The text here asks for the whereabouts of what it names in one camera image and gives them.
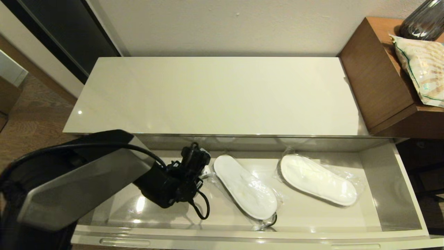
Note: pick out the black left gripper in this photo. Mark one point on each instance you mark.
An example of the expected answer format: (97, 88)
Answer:
(189, 185)

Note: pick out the glossy white wide drawer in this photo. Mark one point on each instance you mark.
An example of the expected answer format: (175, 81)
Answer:
(312, 215)

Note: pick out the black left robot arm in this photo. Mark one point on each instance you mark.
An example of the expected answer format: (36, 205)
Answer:
(69, 187)

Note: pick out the glossy white low cabinet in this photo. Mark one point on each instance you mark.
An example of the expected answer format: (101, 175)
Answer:
(208, 97)

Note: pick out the dark glass door panel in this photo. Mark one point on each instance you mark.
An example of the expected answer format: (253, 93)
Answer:
(69, 31)

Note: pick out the brown wooden side table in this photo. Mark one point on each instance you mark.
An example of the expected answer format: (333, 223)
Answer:
(374, 86)

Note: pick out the white box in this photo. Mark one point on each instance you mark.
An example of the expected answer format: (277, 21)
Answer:
(8, 69)

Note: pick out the green-trimmed snack bag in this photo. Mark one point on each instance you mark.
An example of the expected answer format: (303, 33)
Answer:
(423, 69)

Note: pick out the dark ribbed glass vase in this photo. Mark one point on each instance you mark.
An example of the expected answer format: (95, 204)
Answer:
(421, 24)

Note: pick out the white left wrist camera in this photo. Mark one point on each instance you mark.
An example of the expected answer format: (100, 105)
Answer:
(206, 171)

